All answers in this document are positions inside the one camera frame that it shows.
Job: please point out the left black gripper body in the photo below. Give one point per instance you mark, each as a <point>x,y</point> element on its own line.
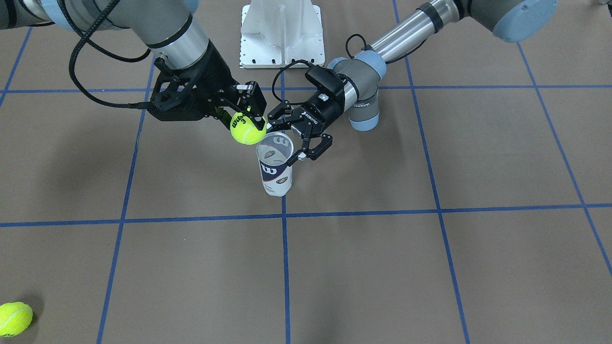
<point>323,108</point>

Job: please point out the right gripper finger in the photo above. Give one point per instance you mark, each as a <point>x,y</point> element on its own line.
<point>245,98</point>
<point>221,114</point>

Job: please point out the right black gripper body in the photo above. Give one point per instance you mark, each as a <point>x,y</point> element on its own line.
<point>216,70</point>

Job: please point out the yellow tennis ball number three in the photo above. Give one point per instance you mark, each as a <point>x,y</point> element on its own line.
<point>244,131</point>

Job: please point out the tennis ball can clear tube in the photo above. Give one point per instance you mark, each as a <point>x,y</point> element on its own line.
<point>273,153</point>

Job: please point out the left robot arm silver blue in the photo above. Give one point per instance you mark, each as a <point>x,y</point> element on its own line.
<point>351,85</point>

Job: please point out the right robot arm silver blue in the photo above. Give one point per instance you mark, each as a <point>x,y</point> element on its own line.
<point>166,27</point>

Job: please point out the brown paper table mat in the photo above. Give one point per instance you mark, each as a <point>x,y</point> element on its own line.
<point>477,211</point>

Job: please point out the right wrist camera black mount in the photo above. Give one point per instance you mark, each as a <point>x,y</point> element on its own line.
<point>172,99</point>

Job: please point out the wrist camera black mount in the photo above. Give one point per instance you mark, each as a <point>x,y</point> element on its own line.
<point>325,80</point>
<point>172,99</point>

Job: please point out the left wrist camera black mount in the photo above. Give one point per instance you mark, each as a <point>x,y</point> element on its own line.
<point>325,80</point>

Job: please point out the white pedestal column base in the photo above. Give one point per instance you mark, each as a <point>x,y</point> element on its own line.
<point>276,32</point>

